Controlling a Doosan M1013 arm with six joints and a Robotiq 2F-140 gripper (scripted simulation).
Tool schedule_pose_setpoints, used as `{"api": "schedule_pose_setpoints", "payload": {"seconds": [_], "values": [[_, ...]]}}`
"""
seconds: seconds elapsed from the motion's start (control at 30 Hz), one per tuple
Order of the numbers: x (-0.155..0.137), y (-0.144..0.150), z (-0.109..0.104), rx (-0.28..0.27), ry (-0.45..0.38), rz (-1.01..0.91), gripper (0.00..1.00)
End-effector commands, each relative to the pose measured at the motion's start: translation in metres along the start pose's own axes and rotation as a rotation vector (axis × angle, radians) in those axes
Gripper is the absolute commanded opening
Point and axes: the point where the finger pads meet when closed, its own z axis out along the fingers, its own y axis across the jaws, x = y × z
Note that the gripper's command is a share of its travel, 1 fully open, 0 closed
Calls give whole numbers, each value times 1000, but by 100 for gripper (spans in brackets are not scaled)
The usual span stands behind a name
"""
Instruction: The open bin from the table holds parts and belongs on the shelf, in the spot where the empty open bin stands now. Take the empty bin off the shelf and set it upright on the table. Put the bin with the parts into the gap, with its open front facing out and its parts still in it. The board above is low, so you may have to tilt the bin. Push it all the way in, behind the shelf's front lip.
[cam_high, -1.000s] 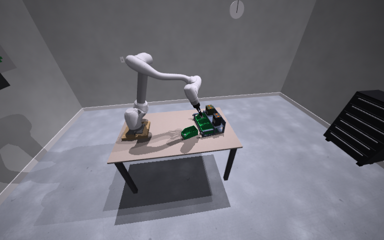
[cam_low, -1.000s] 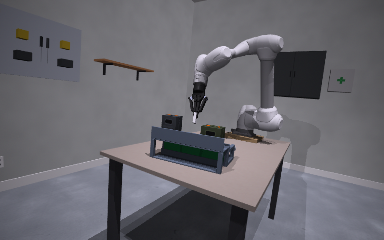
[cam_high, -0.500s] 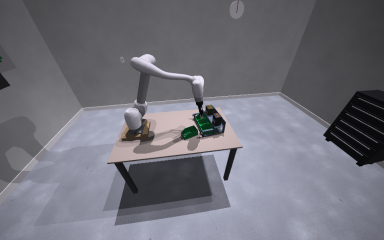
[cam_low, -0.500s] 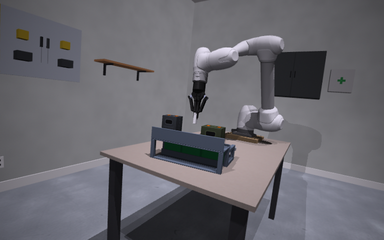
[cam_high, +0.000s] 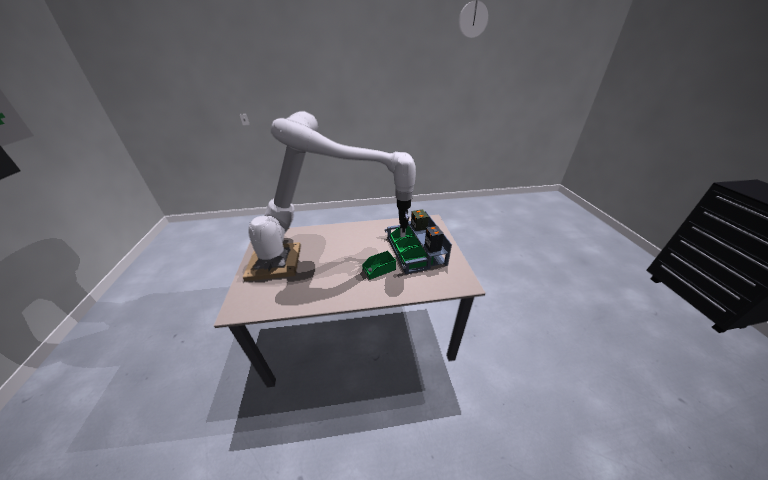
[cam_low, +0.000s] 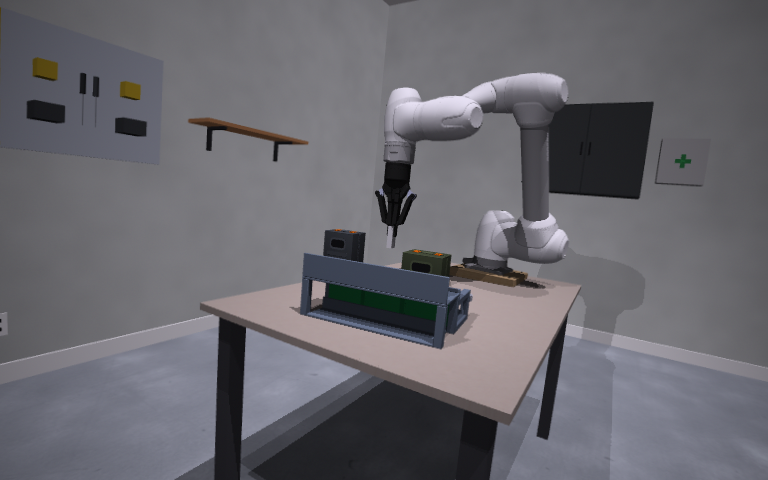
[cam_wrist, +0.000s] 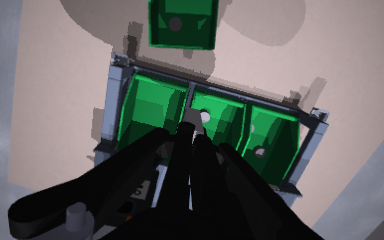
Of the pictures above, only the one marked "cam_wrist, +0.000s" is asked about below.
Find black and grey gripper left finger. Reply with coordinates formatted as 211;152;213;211
8;107;196;240

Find dark grey metal shelf rack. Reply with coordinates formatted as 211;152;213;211
93;52;330;208

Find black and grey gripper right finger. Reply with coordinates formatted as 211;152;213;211
189;108;325;240

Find black tool case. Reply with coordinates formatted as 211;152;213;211
93;171;159;240

